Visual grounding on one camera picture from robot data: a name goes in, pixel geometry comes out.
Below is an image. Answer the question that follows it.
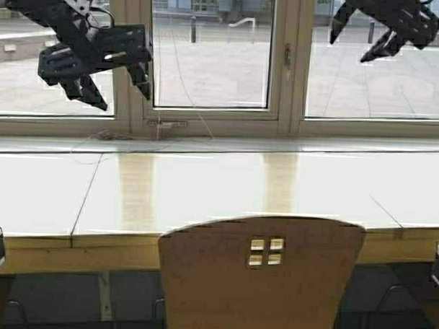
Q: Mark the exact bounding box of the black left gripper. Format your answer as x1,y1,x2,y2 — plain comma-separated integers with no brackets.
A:
38,0,153,110

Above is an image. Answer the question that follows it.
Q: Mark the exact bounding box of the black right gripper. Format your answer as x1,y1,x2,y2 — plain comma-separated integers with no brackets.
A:
329,0,439,63

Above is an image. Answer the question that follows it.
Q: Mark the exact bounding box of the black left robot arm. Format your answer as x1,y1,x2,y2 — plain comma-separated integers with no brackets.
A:
4,0,153,110

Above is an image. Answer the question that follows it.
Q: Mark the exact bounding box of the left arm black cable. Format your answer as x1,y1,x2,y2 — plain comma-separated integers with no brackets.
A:
89,6,116,28

